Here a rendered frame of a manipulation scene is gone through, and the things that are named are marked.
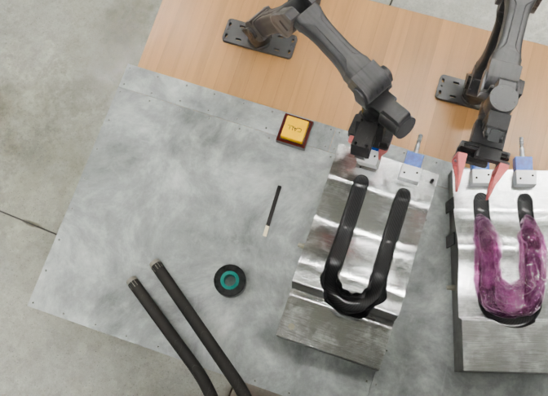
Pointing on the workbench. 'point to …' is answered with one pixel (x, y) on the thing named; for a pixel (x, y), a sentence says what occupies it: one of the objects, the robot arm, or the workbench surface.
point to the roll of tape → (228, 276)
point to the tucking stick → (271, 211)
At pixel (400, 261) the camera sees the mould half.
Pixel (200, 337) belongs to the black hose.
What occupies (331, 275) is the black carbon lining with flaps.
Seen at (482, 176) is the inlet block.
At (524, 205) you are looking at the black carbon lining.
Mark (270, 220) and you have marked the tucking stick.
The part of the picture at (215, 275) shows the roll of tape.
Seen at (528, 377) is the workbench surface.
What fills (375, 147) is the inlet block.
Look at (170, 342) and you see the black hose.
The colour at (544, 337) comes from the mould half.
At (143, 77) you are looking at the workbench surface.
